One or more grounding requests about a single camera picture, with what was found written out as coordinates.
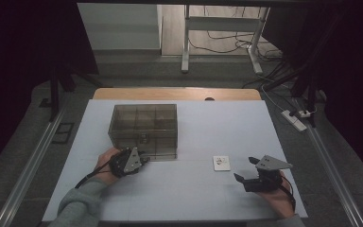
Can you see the white card with cartoon print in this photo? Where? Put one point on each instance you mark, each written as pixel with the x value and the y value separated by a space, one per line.
pixel 221 164

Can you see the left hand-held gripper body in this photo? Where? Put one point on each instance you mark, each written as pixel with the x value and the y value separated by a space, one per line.
pixel 127 164

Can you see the person's left hand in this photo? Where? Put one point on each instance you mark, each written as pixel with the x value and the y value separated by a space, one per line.
pixel 104 164

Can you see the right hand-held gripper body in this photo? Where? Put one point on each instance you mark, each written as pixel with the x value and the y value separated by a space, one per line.
pixel 267 176

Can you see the white table mat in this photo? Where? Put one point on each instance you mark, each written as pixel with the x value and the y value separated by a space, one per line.
pixel 186 189

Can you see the dark curtain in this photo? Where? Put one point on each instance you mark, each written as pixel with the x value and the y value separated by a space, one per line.
pixel 19 63
pixel 343 63

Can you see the person's right hand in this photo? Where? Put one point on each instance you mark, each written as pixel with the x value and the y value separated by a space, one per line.
pixel 280 200

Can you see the smoky drawer with chrome knob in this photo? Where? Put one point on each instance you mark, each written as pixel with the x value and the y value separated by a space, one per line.
pixel 164 149

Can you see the smoky transparent drawer box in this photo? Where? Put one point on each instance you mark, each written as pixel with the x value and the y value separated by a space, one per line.
pixel 143 118

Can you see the white desk frame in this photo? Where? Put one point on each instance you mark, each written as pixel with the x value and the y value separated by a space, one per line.
pixel 220 22

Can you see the black floor frame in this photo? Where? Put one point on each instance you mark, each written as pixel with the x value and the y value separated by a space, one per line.
pixel 63 133

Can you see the white plug adapter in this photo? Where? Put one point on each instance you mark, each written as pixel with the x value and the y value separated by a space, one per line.
pixel 304 113

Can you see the white power strip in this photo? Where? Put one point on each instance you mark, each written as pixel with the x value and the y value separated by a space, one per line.
pixel 293 120

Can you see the metal floor rail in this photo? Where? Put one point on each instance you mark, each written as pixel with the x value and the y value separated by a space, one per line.
pixel 331 164
pixel 28 170

